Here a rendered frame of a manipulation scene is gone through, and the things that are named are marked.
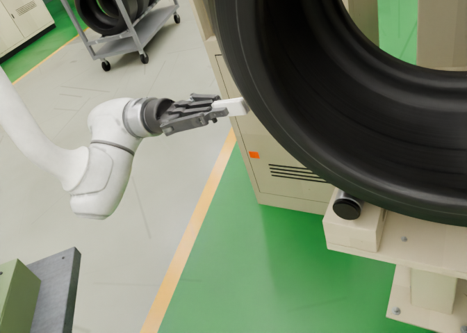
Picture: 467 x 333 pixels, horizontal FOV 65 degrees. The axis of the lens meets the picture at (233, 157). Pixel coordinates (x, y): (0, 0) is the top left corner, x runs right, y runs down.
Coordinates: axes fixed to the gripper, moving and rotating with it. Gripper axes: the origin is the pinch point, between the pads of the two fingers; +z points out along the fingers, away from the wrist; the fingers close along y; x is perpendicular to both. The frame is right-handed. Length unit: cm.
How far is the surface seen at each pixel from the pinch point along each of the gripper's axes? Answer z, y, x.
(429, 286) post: 22, 27, 91
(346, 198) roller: 21.3, -9.2, 13.4
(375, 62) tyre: 22.7, 15.9, 3.3
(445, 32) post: 33.0, 26.8, 4.9
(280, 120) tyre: 17.6, -12.8, -4.6
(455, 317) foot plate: 28, 27, 106
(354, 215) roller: 22.2, -10.2, 16.1
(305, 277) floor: -25, 27, 100
